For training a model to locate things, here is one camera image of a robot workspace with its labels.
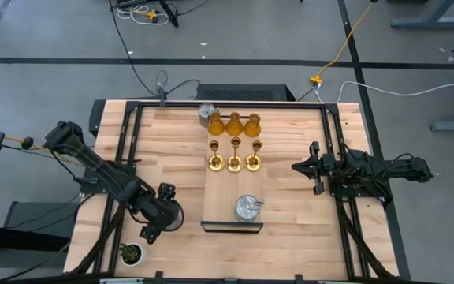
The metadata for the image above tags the black stand leg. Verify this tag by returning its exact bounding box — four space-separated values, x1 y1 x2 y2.
158 0 180 28

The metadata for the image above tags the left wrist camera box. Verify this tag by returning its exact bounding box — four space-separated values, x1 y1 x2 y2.
156 181 177 202

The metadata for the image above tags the brass candlestick holder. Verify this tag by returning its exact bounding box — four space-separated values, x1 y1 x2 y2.
225 136 244 174
207 140 226 173
244 140 262 173

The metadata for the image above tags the yellow power cable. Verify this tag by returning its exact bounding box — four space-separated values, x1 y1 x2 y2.
309 0 374 86
0 129 86 167

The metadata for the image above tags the white yellow cable bundle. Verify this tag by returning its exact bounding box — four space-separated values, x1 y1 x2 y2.
114 2 171 27

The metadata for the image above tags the black perforated computer case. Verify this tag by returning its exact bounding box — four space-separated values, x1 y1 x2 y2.
195 83 296 103

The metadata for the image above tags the black aluminium table frame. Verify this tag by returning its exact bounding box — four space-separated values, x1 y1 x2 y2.
69 99 411 284

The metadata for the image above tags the small potted green plant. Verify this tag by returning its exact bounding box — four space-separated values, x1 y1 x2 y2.
117 241 148 267

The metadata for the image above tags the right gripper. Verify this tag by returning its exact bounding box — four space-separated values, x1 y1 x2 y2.
292 141 348 196

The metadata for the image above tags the white power cable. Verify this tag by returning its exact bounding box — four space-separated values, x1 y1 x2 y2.
314 74 454 104

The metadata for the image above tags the black floor cable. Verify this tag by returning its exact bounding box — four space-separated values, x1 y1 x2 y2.
108 0 161 98

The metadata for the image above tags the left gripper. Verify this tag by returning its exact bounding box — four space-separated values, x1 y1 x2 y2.
138 192 184 245

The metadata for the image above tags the silver ribbed tin candle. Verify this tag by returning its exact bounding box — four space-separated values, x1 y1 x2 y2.
198 103 217 128
234 194 266 224
170 203 184 232

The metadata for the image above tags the black cable bundle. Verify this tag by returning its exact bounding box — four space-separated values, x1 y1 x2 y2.
154 69 201 102

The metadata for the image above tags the wooden shelf riser black frame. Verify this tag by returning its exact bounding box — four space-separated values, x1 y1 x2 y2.
200 106 268 234

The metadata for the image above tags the amber ribbed glass candle holder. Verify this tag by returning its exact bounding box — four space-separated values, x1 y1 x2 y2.
225 111 244 137
207 111 226 136
243 113 262 138

